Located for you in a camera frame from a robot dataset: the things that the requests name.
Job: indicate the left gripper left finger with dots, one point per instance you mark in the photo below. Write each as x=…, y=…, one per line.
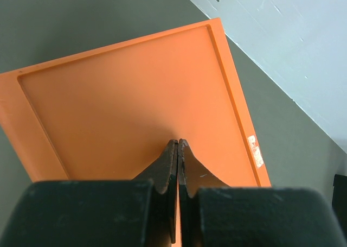
x=153, y=200

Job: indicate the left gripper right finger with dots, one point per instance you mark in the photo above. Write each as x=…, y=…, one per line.
x=192, y=175

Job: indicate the orange drawer box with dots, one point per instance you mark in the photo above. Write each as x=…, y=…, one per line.
x=84, y=126

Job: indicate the black file holder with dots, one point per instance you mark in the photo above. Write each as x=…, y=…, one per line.
x=339, y=200

